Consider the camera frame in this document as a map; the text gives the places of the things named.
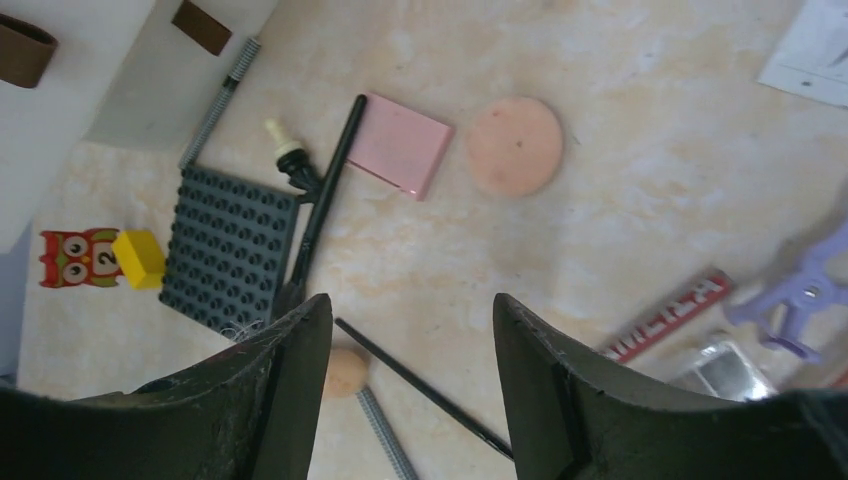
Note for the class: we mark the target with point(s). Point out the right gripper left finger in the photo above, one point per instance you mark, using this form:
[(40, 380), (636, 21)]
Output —
[(247, 412)]

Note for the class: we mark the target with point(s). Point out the black makeup brush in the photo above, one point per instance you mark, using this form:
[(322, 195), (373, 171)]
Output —
[(292, 294)]

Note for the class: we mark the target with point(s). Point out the white drawer organizer cabinet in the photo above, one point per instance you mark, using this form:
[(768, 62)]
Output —
[(40, 126)]

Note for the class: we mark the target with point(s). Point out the yellow toy block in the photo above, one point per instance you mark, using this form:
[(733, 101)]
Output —
[(140, 258)]

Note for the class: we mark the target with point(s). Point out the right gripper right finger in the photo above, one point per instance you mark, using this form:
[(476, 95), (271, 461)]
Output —
[(575, 414)]

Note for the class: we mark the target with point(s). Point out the pink square compact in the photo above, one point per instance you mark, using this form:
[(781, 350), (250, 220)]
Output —
[(400, 146)]

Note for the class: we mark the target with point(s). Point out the brown eyeshadow palette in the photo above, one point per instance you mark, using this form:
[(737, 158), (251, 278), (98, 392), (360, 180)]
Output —
[(721, 369)]

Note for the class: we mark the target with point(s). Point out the white drawer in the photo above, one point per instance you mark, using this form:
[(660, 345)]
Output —
[(174, 69)]

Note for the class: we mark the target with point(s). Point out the red owl toy block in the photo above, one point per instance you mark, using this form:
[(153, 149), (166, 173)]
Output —
[(79, 258)]

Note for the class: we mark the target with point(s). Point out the false eyelashes card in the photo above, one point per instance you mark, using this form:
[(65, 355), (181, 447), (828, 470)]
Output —
[(810, 60)]

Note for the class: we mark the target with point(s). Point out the dark grey studded baseplate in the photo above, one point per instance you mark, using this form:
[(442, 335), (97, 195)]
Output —
[(228, 252)]

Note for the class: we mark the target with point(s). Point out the round peach powder puff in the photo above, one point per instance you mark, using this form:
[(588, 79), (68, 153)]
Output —
[(514, 147)]

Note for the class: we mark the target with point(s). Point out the purple eyelash curler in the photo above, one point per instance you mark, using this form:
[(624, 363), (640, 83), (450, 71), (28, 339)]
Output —
[(782, 310)]

